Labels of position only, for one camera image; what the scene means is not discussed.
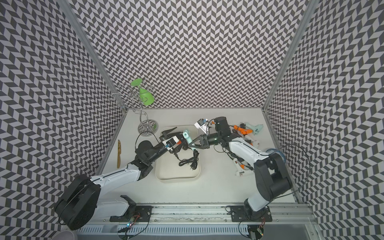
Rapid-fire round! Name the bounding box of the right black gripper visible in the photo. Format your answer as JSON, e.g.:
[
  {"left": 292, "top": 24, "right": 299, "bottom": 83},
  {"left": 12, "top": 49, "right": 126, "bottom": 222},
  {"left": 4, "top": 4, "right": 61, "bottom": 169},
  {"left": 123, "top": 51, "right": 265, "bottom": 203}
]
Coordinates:
[{"left": 189, "top": 131, "right": 222, "bottom": 150}]

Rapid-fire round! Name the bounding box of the mint green glue gun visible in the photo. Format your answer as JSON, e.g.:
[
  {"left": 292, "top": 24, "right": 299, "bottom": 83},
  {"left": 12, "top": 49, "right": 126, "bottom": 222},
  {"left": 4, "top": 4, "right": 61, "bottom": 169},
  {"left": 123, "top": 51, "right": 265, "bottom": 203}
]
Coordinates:
[{"left": 183, "top": 130, "right": 196, "bottom": 151}]

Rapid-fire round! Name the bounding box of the cream plastic storage box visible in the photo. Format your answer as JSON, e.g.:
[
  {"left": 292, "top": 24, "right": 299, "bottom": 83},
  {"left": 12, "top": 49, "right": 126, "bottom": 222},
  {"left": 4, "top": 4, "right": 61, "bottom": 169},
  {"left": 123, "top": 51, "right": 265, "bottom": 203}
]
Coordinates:
[{"left": 155, "top": 125, "right": 201, "bottom": 183}]

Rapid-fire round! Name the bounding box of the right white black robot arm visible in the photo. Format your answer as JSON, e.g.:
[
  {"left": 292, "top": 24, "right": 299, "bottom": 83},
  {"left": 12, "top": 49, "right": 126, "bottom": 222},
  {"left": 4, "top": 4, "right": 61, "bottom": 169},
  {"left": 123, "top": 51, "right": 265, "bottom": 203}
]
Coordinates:
[{"left": 189, "top": 117, "right": 293, "bottom": 220}]

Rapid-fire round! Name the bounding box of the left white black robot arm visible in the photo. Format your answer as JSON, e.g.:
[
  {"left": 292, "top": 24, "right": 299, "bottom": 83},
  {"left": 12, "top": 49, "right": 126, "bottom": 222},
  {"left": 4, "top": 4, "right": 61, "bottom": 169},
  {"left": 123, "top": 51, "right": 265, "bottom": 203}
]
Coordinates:
[{"left": 54, "top": 129, "right": 187, "bottom": 230}]

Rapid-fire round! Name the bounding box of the orange glue gun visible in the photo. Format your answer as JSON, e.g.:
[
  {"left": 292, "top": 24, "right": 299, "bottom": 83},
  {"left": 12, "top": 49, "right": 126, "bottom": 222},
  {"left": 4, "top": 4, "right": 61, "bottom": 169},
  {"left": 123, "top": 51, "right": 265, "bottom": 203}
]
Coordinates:
[{"left": 234, "top": 125, "right": 253, "bottom": 135}]

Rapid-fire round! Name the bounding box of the mint glue gun at back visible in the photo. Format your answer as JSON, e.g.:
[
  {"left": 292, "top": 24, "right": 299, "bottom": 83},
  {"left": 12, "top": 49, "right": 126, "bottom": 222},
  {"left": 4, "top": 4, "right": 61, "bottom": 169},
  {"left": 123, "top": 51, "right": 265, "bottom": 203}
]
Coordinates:
[{"left": 245, "top": 123, "right": 264, "bottom": 135}]

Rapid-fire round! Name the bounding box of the green plastic cup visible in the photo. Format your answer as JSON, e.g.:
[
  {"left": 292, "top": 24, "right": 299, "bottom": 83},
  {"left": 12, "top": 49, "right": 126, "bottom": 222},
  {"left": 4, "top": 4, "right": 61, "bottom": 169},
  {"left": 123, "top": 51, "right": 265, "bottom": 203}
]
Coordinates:
[{"left": 131, "top": 79, "right": 155, "bottom": 106}]

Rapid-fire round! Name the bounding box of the wooden yellow knife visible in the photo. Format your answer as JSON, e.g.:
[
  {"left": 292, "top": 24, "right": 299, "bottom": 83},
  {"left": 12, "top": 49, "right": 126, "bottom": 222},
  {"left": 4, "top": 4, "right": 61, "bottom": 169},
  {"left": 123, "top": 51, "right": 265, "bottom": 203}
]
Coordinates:
[{"left": 117, "top": 140, "right": 122, "bottom": 169}]

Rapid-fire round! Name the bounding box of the blue patterned ceramic bowl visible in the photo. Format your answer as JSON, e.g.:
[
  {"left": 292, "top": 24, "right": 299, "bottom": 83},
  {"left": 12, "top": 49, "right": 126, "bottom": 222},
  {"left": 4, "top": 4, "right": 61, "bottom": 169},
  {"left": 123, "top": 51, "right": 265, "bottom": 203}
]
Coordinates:
[{"left": 265, "top": 148, "right": 287, "bottom": 163}]

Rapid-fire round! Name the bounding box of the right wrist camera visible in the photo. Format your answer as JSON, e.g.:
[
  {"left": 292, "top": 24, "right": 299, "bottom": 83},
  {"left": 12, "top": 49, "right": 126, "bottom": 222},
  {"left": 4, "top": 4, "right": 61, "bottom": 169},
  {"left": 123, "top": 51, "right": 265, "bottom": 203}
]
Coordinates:
[{"left": 194, "top": 119, "right": 209, "bottom": 135}]

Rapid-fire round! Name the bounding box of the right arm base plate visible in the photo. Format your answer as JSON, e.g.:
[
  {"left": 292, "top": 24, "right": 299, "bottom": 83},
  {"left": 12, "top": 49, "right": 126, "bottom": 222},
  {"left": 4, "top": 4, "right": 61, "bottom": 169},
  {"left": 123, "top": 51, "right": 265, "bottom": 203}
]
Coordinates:
[{"left": 226, "top": 205, "right": 273, "bottom": 223}]

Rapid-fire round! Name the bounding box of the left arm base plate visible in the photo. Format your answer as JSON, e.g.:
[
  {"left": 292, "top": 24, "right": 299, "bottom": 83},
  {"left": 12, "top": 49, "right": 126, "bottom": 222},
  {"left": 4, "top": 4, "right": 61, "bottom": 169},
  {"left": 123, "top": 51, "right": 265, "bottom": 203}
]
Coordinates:
[{"left": 110, "top": 205, "right": 153, "bottom": 223}]

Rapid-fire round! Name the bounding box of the aluminium rail frame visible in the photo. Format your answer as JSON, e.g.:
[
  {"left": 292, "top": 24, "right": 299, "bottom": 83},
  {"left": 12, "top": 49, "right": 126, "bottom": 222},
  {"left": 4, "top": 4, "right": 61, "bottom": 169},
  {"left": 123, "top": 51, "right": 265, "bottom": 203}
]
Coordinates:
[{"left": 75, "top": 203, "right": 324, "bottom": 240}]

